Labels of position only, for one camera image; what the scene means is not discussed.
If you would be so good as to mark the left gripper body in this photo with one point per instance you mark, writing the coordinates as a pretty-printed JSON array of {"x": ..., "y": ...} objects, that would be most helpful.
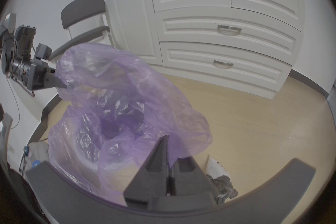
[{"x": 35, "y": 77}]

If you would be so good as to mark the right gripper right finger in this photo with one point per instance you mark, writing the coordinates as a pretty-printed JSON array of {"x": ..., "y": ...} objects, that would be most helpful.
[{"x": 191, "y": 181}]

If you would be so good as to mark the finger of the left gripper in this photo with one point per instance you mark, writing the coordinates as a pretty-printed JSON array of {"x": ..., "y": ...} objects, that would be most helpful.
[{"x": 52, "y": 81}]

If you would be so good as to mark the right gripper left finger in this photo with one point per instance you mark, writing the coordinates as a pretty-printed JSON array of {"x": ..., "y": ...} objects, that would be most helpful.
[{"x": 152, "y": 173}]

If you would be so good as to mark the white paper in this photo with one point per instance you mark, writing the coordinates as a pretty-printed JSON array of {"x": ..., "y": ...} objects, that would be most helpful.
[{"x": 216, "y": 166}]

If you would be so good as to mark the black plastic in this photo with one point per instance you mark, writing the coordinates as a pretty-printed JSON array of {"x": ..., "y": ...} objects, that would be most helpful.
[{"x": 225, "y": 186}]

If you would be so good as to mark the purple plastic bag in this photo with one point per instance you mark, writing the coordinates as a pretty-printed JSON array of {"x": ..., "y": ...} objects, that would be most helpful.
[{"x": 131, "y": 91}]

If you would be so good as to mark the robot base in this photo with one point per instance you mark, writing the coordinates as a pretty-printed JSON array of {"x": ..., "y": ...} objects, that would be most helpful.
[{"x": 36, "y": 150}]

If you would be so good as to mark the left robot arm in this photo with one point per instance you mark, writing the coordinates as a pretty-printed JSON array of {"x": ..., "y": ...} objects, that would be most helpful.
[{"x": 23, "y": 41}]

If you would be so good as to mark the grey and white chair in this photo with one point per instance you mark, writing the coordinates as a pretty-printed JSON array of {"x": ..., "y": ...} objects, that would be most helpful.
[{"x": 81, "y": 7}]

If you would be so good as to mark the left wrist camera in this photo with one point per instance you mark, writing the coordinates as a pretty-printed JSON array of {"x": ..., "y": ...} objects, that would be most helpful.
[{"x": 43, "y": 51}]

